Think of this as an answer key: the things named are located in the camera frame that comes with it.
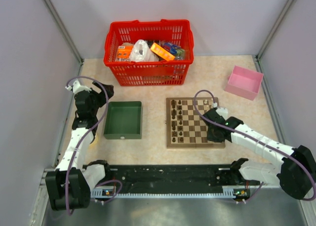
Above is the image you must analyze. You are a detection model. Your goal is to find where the wooden chess board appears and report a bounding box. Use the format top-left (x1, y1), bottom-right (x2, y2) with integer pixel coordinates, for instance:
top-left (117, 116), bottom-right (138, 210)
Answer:
top-left (165, 97), bottom-right (225, 150)

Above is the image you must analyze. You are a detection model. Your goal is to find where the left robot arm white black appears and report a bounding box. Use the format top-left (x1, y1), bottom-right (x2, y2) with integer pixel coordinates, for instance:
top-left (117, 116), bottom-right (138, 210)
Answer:
top-left (45, 79), bottom-right (114, 211)

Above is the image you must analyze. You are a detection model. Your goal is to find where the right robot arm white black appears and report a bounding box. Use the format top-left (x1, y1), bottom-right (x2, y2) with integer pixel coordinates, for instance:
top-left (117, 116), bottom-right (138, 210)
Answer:
top-left (201, 108), bottom-right (316, 201)

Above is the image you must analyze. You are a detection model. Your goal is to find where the green plastic tray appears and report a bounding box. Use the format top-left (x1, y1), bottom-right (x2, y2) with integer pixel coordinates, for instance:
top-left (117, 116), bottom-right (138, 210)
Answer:
top-left (104, 101), bottom-right (143, 140)

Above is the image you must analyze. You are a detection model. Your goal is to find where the tape roll blue label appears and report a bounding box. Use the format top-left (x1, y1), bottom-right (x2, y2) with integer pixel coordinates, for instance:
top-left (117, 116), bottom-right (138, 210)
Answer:
top-left (93, 135), bottom-right (99, 144)

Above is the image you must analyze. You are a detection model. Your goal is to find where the orange white packet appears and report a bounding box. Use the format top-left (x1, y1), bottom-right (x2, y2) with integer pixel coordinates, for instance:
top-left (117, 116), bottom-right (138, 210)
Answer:
top-left (116, 45), bottom-right (133, 62)

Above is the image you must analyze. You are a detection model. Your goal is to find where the white plastic bag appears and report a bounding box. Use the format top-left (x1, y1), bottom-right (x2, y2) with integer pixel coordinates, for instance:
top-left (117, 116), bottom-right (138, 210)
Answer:
top-left (129, 39), bottom-right (159, 62)

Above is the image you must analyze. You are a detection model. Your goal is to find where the pink open box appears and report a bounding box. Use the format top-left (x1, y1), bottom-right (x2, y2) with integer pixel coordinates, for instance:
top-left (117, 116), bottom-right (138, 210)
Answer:
top-left (224, 66), bottom-right (264, 101)

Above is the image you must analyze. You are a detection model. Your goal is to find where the orange box in basket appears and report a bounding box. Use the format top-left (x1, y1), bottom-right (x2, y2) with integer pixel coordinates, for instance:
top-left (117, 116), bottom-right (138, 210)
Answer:
top-left (150, 42), bottom-right (175, 61)

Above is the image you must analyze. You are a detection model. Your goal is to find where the blue snack packet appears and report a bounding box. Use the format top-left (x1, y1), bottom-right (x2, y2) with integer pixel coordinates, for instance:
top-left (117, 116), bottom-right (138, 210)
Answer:
top-left (162, 42), bottom-right (181, 57)

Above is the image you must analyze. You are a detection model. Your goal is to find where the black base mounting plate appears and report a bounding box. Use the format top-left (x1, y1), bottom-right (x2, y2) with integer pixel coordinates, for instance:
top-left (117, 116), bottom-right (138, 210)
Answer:
top-left (99, 164), bottom-right (260, 194)

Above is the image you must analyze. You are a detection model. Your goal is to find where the red plastic shopping basket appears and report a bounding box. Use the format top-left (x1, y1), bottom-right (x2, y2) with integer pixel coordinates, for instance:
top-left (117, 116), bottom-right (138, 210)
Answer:
top-left (103, 19), bottom-right (194, 86)

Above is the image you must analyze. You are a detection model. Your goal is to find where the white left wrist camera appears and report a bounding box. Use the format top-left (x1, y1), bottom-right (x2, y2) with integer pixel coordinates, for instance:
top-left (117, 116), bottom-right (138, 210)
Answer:
top-left (65, 78), bottom-right (91, 95)

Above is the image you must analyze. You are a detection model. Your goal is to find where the aluminium frame rail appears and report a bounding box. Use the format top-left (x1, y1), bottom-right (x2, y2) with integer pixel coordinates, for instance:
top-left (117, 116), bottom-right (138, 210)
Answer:
top-left (40, 168), bottom-right (309, 187)

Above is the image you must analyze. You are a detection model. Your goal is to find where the grey slotted cable duct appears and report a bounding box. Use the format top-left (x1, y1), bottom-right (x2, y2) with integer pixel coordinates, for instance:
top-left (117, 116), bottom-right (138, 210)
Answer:
top-left (90, 187), bottom-right (250, 201)

